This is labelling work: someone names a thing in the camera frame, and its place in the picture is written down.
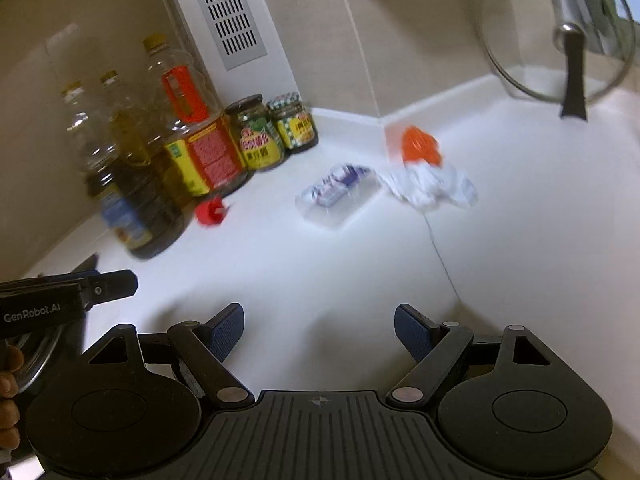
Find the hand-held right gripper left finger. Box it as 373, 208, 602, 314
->
80, 302, 253, 406

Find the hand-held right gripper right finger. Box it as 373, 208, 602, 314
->
390, 303, 556, 406

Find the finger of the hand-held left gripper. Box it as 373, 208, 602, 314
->
80, 269, 138, 311
35, 269, 99, 284

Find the white paper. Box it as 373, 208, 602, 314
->
380, 162, 478, 211

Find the clear plastic packet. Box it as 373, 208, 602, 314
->
295, 162, 383, 231

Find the orange fruit peel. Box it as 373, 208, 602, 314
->
385, 125, 443, 167

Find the person's left hand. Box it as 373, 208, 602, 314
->
0, 345, 25, 451

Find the black gas stove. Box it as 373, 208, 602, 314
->
0, 254, 101, 411

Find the blue label oil bottle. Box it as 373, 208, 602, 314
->
85, 70, 185, 261

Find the red bottle cap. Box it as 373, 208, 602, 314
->
195, 199, 232, 228

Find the yellow cap sauce bottle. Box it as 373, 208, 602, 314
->
59, 80, 108, 196

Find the green label sauce jar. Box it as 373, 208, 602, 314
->
224, 94, 286, 172

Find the checkered lid sauce jar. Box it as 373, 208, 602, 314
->
266, 91, 319, 153

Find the glass pot lid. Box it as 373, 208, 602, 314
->
479, 0, 636, 121

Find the tall metal vent grille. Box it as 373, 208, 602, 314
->
180, 0, 268, 71

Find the orange handle oil bottle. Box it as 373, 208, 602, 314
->
141, 34, 248, 198

